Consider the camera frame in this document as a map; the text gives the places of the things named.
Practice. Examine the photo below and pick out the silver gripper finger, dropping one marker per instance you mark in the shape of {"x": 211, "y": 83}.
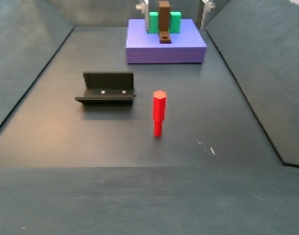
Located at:
{"x": 143, "y": 7}
{"x": 207, "y": 7}

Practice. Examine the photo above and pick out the red hexagonal peg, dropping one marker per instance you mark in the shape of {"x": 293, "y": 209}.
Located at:
{"x": 159, "y": 110}

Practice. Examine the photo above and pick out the green block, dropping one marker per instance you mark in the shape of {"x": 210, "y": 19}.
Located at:
{"x": 174, "y": 22}

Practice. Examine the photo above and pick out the purple base block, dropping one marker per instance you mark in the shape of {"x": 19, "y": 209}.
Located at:
{"x": 145, "y": 50}

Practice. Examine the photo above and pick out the brown L-shaped bracket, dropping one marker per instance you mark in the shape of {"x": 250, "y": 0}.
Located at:
{"x": 163, "y": 22}

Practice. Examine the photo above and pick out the black angle bracket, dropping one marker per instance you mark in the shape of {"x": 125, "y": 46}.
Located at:
{"x": 107, "y": 87}

